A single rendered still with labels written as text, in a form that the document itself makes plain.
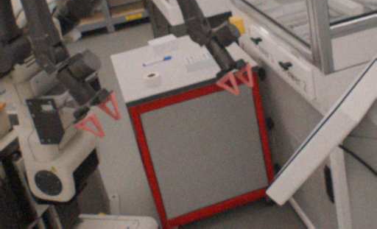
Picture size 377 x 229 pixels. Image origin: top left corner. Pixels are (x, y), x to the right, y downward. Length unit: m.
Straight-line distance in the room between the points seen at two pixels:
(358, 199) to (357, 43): 0.60
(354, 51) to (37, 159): 1.08
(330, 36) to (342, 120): 0.73
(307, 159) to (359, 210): 0.31
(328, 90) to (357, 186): 0.52
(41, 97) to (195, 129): 0.85
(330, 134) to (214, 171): 1.55
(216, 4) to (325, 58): 1.36
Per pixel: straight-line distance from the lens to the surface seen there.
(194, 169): 2.57
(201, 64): 2.49
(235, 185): 2.67
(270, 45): 2.19
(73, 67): 1.56
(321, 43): 1.76
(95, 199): 2.91
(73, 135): 2.05
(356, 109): 1.07
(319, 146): 1.12
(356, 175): 1.36
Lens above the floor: 1.69
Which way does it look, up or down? 23 degrees down
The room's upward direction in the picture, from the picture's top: 10 degrees counter-clockwise
